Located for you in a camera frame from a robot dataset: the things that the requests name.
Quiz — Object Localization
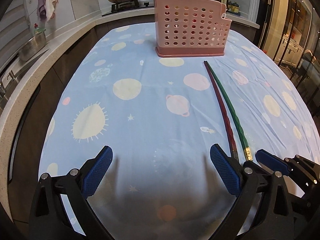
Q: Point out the green chopstick middle group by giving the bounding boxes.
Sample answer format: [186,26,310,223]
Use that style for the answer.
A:
[209,64,253,161]

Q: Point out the maroon chopstick middle group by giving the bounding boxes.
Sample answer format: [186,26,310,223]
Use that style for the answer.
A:
[203,61,239,161]

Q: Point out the blue planet-print tablecloth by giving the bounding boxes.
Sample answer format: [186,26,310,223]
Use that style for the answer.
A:
[39,23,319,239]

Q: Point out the steel pot on counter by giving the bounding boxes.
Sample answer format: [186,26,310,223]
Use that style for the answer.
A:
[18,32,47,62]

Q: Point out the pink perforated utensil holder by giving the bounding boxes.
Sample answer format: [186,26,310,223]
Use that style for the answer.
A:
[153,0,232,57]

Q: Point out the small condiment jars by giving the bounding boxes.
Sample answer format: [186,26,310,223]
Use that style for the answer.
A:
[227,1,241,16]

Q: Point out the purple hanging cloth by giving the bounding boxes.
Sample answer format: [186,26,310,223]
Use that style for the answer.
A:
[37,0,47,22]

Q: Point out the black gas stove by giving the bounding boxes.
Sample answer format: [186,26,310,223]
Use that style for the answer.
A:
[101,0,154,17]

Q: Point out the white hanging towel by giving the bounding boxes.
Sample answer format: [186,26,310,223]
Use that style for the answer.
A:
[44,0,59,22]

